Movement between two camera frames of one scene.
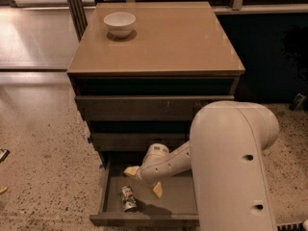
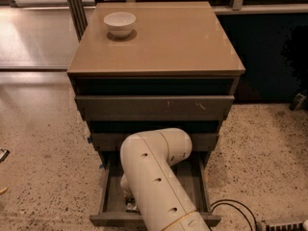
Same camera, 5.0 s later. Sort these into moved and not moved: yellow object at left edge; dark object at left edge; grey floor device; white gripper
Moved: white gripper
Not moved: yellow object at left edge; grey floor device; dark object at left edge
